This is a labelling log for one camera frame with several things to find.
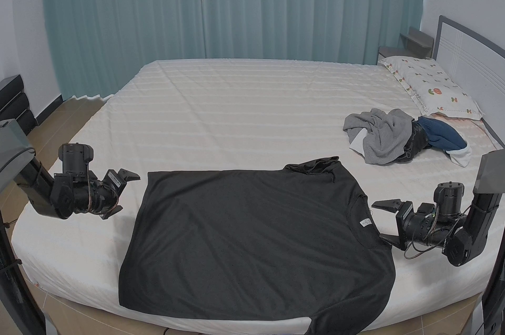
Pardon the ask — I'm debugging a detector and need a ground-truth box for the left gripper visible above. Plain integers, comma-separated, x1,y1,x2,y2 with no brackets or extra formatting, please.
89,168,141,220

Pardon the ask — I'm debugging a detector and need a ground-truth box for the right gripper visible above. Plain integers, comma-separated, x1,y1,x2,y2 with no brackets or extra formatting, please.
371,199,440,252

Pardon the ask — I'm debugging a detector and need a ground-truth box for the black T-shirt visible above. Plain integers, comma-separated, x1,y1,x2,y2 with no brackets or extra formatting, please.
118,156,396,332

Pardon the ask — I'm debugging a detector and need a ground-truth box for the pile of clothes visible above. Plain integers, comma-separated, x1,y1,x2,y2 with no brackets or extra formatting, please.
342,108,473,167

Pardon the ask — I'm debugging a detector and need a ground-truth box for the bed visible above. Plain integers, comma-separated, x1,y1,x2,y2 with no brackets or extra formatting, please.
12,15,505,335

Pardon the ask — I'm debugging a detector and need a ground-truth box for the black chest of drawers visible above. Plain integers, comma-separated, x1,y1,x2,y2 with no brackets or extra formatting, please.
0,75,39,137

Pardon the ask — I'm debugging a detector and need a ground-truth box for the white printed pillow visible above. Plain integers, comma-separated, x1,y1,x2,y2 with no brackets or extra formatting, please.
378,56,485,119

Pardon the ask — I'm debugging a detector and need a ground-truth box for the grey bedside table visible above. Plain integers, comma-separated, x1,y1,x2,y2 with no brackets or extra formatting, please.
378,27,434,59

